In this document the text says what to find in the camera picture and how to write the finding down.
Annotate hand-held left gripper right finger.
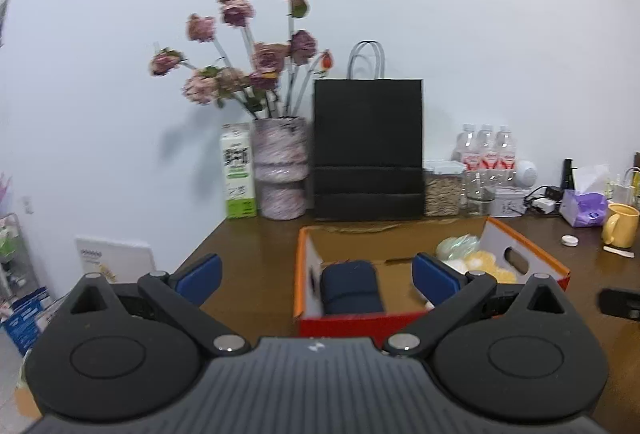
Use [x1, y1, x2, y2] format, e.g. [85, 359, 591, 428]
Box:
[382, 252, 572, 357]

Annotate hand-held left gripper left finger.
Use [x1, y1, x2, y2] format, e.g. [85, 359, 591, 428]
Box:
[69, 254, 251, 357]

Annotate red cardboard box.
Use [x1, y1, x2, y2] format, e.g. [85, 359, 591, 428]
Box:
[293, 216, 571, 339]

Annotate wooden desktop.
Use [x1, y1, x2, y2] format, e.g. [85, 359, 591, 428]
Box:
[167, 211, 640, 434]

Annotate pale green soft item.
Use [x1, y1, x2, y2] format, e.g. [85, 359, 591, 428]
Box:
[436, 234, 483, 262]

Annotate yellow fluffy item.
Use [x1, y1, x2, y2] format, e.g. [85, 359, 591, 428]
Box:
[465, 250, 518, 282]

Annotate navy rolled pouch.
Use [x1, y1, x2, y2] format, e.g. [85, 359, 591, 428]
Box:
[320, 262, 385, 315]

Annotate clear seed jar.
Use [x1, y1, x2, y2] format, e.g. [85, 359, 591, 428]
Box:
[424, 160, 467, 217]

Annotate clear glass cup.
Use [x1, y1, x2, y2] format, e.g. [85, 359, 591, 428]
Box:
[465, 169, 497, 217]

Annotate white board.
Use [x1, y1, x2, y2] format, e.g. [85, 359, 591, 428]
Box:
[75, 236, 153, 285]

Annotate white tin box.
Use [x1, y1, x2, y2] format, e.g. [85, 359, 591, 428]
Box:
[490, 186, 528, 217]

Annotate white green milk carton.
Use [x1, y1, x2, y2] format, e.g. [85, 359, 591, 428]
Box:
[220, 123, 258, 220]

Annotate red label water bottle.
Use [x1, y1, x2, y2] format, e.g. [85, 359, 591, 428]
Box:
[475, 124, 498, 172]
[452, 124, 479, 172]
[494, 125, 517, 172]

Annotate white round speaker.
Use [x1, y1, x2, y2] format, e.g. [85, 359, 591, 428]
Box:
[515, 160, 538, 187]

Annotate purple marbled vase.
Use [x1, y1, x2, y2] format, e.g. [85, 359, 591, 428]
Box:
[253, 116, 308, 221]

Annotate black paper bag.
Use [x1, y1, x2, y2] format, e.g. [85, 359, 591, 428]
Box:
[312, 41, 425, 221]

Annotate purple tissue pack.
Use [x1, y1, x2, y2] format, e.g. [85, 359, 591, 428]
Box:
[559, 164, 611, 228]

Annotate blue boxes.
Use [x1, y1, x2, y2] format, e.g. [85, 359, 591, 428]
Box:
[0, 286, 61, 355]

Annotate metal storage rack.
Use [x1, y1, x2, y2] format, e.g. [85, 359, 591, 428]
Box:
[0, 211, 41, 310]

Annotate black flat object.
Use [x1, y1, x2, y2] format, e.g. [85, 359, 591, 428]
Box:
[598, 288, 640, 320]

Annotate yellow mug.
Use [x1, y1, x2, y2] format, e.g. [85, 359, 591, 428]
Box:
[601, 202, 640, 249]

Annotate white plug adapter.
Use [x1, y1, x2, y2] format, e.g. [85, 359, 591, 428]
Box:
[612, 167, 638, 205]

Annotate brown cardboard piece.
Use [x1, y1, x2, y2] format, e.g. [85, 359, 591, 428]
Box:
[12, 384, 43, 420]

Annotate dried rose bouquet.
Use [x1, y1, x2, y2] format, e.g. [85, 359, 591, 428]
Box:
[150, 0, 333, 120]

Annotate wall poster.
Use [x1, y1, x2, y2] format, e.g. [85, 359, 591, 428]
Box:
[0, 0, 13, 47]

